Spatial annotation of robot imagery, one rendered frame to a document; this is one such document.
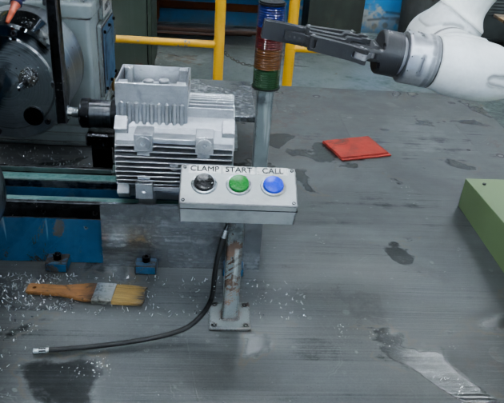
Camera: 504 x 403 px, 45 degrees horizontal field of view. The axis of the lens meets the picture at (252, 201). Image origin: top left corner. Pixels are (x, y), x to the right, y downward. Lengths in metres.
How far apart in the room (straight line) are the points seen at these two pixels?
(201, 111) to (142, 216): 0.22
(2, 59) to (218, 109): 0.50
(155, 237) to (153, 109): 0.24
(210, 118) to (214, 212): 0.23
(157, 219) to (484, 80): 0.61
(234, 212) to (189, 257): 0.28
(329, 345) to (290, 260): 0.24
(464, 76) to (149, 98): 0.52
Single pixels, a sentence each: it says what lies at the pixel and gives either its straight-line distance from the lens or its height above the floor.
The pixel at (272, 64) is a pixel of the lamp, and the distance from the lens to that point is 1.35.
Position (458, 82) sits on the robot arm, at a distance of 1.09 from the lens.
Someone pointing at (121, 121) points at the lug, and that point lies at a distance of 1.04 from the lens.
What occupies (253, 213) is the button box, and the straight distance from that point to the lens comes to 0.88.
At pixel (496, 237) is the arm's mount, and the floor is 0.84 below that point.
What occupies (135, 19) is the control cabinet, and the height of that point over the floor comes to 0.47.
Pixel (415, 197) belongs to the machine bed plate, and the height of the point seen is 0.80.
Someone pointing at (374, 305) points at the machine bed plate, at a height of 0.80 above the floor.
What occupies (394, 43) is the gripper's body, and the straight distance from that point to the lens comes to 1.06.
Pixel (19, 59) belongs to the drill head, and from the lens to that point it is 1.34.
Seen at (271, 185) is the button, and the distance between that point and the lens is 0.88.
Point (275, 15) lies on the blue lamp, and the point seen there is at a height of 1.19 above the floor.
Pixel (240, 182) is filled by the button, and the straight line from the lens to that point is 0.88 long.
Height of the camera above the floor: 1.48
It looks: 30 degrees down
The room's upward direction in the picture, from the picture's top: 4 degrees clockwise
